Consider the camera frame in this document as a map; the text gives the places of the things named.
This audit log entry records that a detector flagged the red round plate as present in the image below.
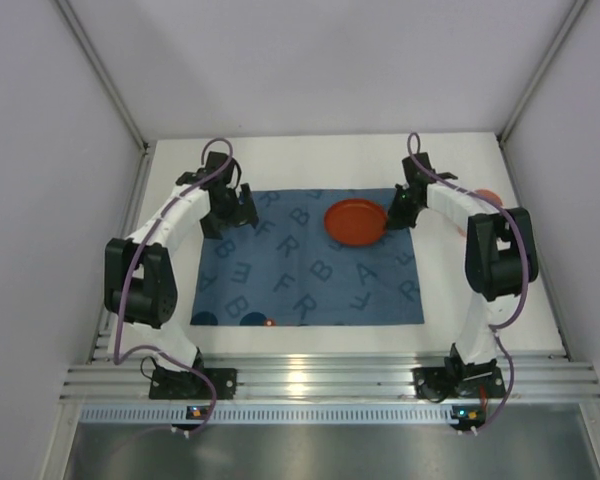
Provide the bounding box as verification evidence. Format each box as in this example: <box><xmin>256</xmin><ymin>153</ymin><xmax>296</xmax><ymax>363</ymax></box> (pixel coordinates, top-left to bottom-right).
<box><xmin>324</xmin><ymin>198</ymin><xmax>388</xmax><ymax>247</ymax></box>

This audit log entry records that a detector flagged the blue letter-print placemat cloth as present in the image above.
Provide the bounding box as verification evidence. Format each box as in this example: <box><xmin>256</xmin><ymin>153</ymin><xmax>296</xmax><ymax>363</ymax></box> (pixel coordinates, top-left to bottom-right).
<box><xmin>190</xmin><ymin>189</ymin><xmax>424</xmax><ymax>327</ymax></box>

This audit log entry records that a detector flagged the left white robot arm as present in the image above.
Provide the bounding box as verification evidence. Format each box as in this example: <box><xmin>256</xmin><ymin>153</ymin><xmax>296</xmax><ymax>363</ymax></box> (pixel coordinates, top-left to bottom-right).
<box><xmin>104</xmin><ymin>145</ymin><xmax>259</xmax><ymax>373</ymax></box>

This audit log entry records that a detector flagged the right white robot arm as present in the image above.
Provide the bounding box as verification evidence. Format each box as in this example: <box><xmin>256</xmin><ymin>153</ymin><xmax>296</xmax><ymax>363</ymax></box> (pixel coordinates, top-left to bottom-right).
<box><xmin>386</xmin><ymin>153</ymin><xmax>539</xmax><ymax>366</ymax></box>

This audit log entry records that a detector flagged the pink plastic cup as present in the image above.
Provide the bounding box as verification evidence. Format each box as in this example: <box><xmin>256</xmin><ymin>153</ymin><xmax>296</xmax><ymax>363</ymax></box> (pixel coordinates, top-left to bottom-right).
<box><xmin>475</xmin><ymin>189</ymin><xmax>503</xmax><ymax>207</ymax></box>

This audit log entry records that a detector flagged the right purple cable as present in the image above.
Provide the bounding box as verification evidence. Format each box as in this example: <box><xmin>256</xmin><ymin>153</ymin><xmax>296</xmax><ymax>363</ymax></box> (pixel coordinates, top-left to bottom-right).
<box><xmin>406</xmin><ymin>131</ymin><xmax>529</xmax><ymax>436</ymax></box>

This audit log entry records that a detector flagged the purple cable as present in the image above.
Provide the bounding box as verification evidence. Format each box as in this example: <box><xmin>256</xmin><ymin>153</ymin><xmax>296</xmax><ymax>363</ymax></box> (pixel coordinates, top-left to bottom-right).
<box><xmin>406</xmin><ymin>131</ymin><xmax>529</xmax><ymax>436</ymax></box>
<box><xmin>112</xmin><ymin>137</ymin><xmax>236</xmax><ymax>439</ymax></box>

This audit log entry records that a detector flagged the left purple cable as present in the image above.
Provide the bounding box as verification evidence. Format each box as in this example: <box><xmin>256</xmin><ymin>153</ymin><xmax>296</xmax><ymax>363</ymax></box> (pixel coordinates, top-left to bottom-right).
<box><xmin>112</xmin><ymin>137</ymin><xmax>236</xmax><ymax>439</ymax></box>

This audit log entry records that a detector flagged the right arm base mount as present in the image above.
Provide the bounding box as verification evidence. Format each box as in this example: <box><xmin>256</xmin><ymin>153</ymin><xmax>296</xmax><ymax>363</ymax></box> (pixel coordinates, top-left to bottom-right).
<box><xmin>413</xmin><ymin>367</ymin><xmax>506</xmax><ymax>403</ymax></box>

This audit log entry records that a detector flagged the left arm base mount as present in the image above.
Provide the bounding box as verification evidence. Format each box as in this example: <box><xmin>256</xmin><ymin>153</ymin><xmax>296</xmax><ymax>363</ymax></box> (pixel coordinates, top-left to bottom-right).
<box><xmin>148</xmin><ymin>367</ymin><xmax>237</xmax><ymax>400</ymax></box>

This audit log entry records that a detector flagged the aluminium mounting rail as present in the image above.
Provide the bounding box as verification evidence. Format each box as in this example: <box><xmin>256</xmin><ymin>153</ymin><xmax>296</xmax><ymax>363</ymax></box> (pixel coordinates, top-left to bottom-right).
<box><xmin>62</xmin><ymin>324</ymin><xmax>600</xmax><ymax>401</ymax></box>

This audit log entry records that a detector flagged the perforated cable tray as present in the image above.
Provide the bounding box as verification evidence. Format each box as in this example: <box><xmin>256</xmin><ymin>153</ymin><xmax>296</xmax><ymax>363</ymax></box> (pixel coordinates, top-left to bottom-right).
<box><xmin>80</xmin><ymin>403</ymin><xmax>485</xmax><ymax>426</ymax></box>

